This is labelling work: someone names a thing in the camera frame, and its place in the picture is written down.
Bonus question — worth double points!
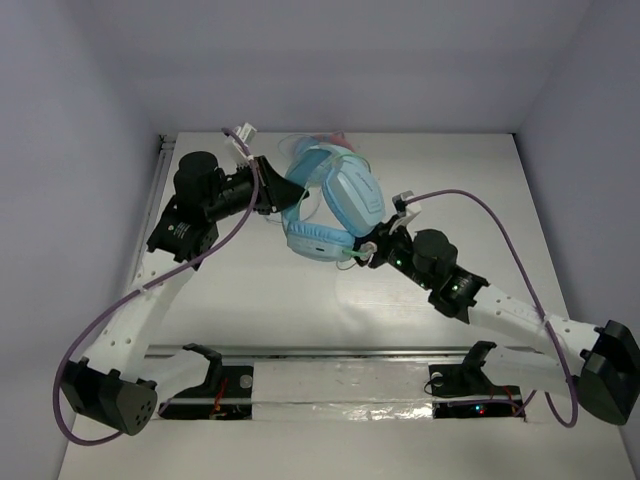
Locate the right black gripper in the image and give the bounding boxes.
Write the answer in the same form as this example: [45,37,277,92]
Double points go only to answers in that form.
[343,213,435,291]

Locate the light blue headphones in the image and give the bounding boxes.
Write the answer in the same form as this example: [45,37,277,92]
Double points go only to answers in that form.
[281,144,385,262]

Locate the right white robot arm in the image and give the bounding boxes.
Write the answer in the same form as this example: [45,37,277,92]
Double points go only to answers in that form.
[355,223,639,425]

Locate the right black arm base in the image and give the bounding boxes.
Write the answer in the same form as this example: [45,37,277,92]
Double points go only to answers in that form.
[423,341,526,420]

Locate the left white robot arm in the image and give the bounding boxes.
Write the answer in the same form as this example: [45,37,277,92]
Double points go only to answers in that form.
[52,151,306,446]

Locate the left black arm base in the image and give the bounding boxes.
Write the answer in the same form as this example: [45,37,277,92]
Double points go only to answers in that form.
[158,343,254,420]

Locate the pink blue cat-ear headphones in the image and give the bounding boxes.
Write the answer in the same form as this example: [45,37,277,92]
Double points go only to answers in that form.
[277,131,354,157]

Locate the white taped foam panel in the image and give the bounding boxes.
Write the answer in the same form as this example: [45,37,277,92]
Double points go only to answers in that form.
[251,360,433,422]

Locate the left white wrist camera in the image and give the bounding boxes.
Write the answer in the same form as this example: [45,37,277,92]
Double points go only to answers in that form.
[222,122,257,167]

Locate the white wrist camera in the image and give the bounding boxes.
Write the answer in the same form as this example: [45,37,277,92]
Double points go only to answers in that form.
[222,122,257,167]
[390,190,422,233]

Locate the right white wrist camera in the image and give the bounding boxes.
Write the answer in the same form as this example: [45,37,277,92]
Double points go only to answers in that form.
[390,190,422,233]

